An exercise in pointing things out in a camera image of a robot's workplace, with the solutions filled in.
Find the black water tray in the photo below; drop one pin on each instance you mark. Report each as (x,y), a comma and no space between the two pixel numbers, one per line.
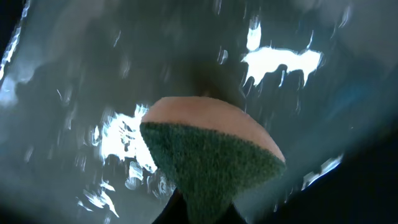
(319,76)

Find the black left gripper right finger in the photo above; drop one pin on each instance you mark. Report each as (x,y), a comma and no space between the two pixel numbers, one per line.
(231,216)

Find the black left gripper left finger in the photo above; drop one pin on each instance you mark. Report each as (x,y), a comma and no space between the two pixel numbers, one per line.
(175,211)

